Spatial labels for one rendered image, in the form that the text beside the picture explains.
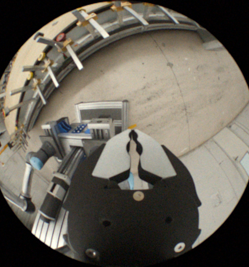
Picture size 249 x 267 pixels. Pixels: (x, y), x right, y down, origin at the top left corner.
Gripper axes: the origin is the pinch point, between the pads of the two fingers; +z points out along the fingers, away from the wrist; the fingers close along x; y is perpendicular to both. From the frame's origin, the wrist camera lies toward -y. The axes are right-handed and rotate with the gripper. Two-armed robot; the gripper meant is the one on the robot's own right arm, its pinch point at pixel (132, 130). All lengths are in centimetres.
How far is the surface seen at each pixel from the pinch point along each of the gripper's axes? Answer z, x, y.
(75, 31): 58, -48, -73
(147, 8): 44, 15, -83
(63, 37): 41, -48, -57
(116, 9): 36, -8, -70
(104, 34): 36, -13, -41
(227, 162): 36, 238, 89
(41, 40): 22, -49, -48
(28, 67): 26, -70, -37
